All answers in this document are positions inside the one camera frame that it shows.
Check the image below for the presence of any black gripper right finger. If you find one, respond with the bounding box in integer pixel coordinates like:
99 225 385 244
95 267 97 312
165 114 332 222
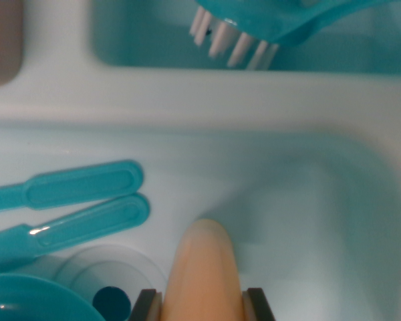
242 287 277 321

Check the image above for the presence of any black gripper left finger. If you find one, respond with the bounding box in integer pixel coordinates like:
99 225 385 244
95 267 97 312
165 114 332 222
129 289 164 321

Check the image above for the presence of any cream detergent bottle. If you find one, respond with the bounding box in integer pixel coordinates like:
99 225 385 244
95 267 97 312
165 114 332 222
160 219 247 321

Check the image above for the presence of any clear round sink drain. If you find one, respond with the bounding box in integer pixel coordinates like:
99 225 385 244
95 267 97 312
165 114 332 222
53 243 168 321

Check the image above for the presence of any light blue toy sink unit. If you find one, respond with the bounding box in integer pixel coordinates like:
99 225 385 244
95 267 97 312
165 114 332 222
0 0 401 321

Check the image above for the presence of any teal plastic knife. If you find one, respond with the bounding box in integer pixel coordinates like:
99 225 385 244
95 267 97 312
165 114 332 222
0 192 151 268

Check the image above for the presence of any teal plastic plate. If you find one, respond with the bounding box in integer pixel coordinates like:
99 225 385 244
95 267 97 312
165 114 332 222
0 273 104 321

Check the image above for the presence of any teal plastic fork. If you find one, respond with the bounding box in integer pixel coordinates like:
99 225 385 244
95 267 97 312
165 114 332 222
0 159 144 215

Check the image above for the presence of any teal dish brush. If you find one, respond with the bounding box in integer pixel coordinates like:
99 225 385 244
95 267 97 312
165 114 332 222
188 0 394 70

